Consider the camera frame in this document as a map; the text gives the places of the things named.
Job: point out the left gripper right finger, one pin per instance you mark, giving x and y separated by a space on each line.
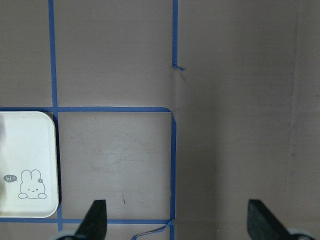
262 224

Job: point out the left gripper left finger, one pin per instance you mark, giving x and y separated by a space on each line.
92 227

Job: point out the cream serving tray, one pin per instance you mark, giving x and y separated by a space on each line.
28 165

